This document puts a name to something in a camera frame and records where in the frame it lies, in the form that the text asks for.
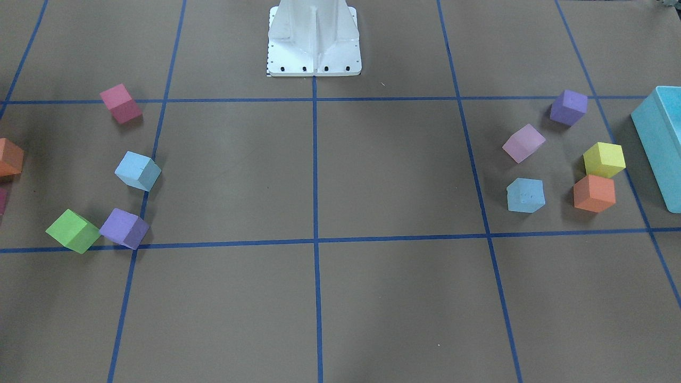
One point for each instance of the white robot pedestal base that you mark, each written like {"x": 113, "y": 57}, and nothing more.
{"x": 313, "y": 38}

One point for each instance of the purple foam block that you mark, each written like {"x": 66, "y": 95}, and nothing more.
{"x": 569, "y": 107}
{"x": 124, "y": 228}

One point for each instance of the yellow foam block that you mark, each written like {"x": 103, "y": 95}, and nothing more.
{"x": 604, "y": 160}

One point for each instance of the blue plastic bin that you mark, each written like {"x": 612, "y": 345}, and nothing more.
{"x": 657, "y": 122}

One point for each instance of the light blue block arm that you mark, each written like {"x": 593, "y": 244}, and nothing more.
{"x": 525, "y": 195}
{"x": 138, "y": 171}

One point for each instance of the dark pink foam block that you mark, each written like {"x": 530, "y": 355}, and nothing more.
{"x": 3, "y": 200}

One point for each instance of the magenta foam block near pedestal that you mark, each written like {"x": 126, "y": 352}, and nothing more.
{"x": 121, "y": 104}

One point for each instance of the orange foam block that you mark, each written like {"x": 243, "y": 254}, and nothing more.
{"x": 594, "y": 193}
{"x": 11, "y": 158}

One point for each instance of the light pink foam block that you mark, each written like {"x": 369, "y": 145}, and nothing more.
{"x": 523, "y": 143}

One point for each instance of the green foam block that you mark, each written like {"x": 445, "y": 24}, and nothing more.
{"x": 73, "y": 231}

